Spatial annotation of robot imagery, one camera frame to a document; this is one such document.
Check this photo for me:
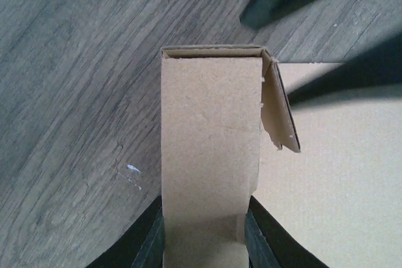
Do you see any cardboard box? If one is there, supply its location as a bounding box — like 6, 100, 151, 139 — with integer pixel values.
161, 45, 401, 267

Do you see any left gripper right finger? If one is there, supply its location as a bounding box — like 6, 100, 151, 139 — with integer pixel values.
244, 196, 327, 268

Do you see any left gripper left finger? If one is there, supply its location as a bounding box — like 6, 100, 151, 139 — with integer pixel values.
88, 195, 165, 267

